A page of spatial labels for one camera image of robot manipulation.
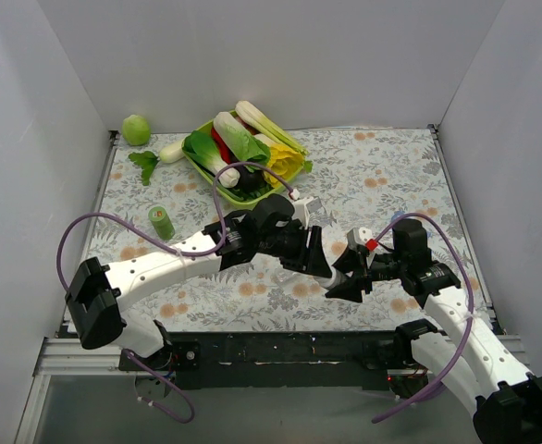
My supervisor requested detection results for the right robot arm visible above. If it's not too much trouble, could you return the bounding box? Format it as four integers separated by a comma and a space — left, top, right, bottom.
318, 216, 542, 443

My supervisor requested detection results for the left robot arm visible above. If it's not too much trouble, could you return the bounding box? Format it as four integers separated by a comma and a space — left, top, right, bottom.
66, 194, 338, 370

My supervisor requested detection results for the dark purple eggplant toy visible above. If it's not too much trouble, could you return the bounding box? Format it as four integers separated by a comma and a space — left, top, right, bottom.
232, 166, 266, 193

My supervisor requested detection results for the yellow cabbage toy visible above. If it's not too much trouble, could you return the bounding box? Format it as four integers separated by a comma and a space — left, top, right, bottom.
253, 133, 305, 179

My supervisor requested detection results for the red pepper toy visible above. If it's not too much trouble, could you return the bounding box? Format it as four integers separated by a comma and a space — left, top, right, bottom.
210, 127, 232, 164

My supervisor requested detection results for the green napa cabbage toy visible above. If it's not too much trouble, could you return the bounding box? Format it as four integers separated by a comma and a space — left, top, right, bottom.
213, 111, 270, 166

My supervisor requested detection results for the green plastic tray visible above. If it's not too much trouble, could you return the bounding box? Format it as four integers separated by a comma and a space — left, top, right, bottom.
182, 110, 312, 207

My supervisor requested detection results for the white green leek toy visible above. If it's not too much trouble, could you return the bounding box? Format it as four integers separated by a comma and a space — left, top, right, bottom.
234, 100, 308, 156

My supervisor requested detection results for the white bok choy toy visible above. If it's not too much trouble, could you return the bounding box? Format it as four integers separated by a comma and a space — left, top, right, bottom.
182, 130, 240, 189

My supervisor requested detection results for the green cylindrical bottle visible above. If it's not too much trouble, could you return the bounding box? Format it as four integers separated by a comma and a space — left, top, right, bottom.
148, 206, 175, 241

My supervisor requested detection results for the white radish toy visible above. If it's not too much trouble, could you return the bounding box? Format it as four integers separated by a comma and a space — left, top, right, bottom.
128, 140, 184, 186

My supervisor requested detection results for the green round cabbage toy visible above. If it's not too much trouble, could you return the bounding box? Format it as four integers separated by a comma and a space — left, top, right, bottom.
121, 115, 151, 146

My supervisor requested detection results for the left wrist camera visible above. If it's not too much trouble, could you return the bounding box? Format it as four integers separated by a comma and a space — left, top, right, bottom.
292, 197, 322, 226

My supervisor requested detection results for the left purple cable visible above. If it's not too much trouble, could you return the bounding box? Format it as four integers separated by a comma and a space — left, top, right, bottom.
55, 161, 300, 425

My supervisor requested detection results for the purple cable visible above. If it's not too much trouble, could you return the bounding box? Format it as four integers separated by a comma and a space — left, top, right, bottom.
365, 212, 476, 425
55, 161, 300, 425

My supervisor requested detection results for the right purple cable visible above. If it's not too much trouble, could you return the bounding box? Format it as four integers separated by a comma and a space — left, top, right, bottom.
365, 212, 476, 425

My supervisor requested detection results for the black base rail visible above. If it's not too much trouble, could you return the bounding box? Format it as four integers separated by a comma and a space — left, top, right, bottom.
57, 323, 457, 392

